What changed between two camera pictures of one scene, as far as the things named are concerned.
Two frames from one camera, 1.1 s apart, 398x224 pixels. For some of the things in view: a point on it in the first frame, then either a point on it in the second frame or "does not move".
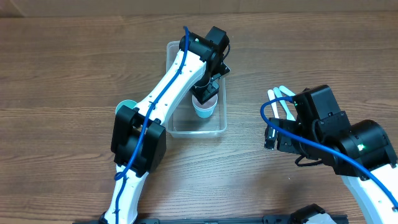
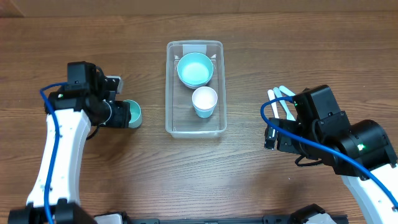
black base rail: [335, 218] does not move
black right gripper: [283, 145] does not move
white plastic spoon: [272, 97] does not move
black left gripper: [206, 93] -> [122, 115]
